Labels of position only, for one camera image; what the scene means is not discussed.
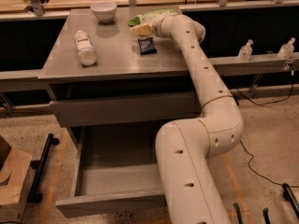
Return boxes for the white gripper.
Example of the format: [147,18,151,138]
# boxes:
[130,15,174,38]

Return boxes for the green rice chip bag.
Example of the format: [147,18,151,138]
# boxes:
[127,8,177,27]

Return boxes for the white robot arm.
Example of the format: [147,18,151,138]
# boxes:
[131,13,244,224]

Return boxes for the grey drawer cabinet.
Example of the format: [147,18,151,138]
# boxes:
[39,7,200,217]

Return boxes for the closed grey top drawer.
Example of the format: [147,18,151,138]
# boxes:
[50,91,201,127]

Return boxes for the open grey middle drawer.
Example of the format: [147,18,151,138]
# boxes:
[56,121,166,217]

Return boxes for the small dark blue snack packet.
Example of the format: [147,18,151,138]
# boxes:
[138,37,157,55]

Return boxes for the white ceramic bowl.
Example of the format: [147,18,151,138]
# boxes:
[91,2,117,23]

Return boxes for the white plastic bottle lying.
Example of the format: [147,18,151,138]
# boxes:
[74,31,97,66]

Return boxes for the clear sanitizer pump bottle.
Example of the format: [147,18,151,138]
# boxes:
[238,39,253,61]

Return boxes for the brown cardboard box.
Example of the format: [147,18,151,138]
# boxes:
[0,136,34,224]

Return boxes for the black metal stand leg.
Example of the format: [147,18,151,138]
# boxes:
[27,133,60,203]

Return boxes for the black bar at right edge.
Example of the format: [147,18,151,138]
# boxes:
[282,183,299,219]

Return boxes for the grey metal rail shelf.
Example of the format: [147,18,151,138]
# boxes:
[0,52,299,92]

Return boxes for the black floor cable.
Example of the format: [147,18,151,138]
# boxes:
[233,77,299,189]

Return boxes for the green handled tool left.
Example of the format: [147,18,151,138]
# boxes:
[233,203,243,224]

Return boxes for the green handled tool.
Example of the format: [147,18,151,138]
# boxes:
[263,207,270,224]
[233,203,243,224]

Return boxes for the green handled tool right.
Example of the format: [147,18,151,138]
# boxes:
[263,207,270,224]

